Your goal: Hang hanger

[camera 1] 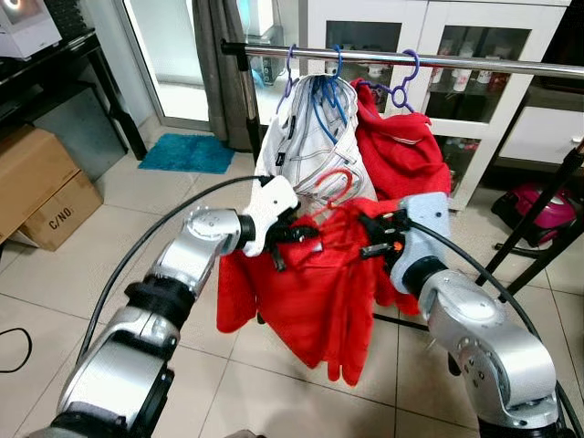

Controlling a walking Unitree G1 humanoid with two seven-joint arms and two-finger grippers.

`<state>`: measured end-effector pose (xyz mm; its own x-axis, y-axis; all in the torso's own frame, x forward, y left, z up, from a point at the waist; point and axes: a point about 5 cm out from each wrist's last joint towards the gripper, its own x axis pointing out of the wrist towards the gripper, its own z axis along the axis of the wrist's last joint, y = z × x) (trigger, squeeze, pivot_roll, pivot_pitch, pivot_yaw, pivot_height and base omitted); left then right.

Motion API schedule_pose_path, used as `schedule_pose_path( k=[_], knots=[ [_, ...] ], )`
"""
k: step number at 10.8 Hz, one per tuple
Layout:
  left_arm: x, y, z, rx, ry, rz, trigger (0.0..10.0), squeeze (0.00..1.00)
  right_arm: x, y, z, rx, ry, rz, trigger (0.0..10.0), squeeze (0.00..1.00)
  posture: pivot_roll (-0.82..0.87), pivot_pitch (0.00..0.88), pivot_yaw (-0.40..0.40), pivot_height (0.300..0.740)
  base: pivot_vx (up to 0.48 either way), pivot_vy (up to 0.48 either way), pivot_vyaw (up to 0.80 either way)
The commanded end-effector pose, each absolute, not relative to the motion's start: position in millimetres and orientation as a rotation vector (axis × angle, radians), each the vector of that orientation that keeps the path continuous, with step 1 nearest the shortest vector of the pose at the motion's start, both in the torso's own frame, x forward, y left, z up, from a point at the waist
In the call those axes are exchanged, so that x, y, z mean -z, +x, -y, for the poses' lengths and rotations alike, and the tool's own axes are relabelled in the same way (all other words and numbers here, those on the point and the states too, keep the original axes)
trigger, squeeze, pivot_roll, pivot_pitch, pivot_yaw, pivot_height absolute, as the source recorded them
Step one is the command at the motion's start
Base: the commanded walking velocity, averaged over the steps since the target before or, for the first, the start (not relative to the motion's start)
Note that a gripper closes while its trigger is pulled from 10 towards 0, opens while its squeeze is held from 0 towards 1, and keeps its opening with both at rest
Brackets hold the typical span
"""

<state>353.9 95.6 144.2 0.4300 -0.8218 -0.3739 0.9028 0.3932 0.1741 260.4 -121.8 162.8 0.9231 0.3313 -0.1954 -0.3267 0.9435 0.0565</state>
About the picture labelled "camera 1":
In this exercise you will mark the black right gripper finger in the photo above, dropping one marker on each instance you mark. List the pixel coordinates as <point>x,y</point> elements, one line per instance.
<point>371,222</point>
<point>370,248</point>

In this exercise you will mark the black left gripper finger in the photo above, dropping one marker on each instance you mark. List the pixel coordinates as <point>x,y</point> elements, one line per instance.
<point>308,245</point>
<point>308,231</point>

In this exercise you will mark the red shirt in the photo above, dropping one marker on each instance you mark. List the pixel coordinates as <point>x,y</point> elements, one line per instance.
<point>310,301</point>

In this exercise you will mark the red plastic hanger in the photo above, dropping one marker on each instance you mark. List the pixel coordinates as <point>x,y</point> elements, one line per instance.
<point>334,171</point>

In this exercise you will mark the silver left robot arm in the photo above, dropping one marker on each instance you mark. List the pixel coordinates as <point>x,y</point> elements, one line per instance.
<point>196,251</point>

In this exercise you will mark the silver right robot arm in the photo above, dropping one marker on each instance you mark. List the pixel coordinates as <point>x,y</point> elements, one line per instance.
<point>484,338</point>

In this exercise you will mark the purple plastic hanger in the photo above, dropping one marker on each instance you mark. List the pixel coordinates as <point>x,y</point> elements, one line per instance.
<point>415,68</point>

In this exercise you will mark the blue plastic hanger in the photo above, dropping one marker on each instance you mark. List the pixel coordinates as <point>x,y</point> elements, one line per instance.
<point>339,64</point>

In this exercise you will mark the lavender plastic hanger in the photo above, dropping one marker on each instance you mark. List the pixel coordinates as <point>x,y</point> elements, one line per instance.
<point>290,68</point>

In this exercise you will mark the red garment with white trim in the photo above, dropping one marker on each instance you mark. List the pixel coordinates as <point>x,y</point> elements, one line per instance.
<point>401,155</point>

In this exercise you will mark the teal floor mat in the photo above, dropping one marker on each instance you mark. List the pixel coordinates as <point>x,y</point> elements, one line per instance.
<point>187,153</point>

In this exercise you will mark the magenta vacuum cleaner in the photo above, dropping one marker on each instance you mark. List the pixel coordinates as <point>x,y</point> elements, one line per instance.
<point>538,205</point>

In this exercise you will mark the dark brown curtain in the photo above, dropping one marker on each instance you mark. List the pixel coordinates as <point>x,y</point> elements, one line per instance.
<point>219,82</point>

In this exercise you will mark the white glass-door cabinet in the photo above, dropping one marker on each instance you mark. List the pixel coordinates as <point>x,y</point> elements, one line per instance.
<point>420,14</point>

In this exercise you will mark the cardboard box with C/NO print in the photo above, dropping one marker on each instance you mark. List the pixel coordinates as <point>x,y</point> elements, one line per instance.
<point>68,214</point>

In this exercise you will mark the plain large cardboard box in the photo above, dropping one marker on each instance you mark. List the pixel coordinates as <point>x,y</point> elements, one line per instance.
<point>32,169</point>

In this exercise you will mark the black cabinet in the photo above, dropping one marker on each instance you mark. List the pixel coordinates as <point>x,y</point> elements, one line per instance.
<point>575,27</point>

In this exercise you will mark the black side table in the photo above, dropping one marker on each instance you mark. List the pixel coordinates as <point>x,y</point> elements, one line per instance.
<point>55,59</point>

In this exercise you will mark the white box appliance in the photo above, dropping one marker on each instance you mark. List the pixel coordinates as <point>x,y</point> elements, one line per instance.
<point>27,32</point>

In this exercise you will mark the pale grey right wrist camera mount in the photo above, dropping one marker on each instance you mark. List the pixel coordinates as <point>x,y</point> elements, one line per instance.
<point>427,219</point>

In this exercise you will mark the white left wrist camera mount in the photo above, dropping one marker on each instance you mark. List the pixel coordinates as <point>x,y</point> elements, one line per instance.
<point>274,196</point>

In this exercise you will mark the black clothes rack frame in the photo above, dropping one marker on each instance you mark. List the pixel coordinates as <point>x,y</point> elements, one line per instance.
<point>534,210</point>

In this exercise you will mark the chrome clothes rack rail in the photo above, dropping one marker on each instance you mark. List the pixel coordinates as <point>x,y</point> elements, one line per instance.
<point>456,62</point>

